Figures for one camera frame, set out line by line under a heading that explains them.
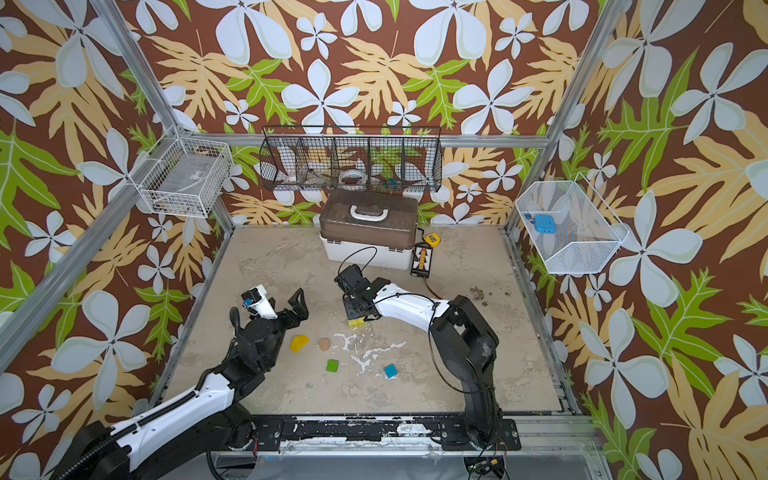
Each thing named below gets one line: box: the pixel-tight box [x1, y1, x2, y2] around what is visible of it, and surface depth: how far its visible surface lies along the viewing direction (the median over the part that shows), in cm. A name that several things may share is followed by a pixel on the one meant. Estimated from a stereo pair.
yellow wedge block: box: [289, 334, 311, 354], surface depth 90 cm
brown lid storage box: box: [318, 190, 419, 270], surface depth 98 cm
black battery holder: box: [410, 242, 433, 278], surface depth 110 cm
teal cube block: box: [384, 364, 399, 379], surface depth 86 cm
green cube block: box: [325, 359, 339, 373], surface depth 88 cm
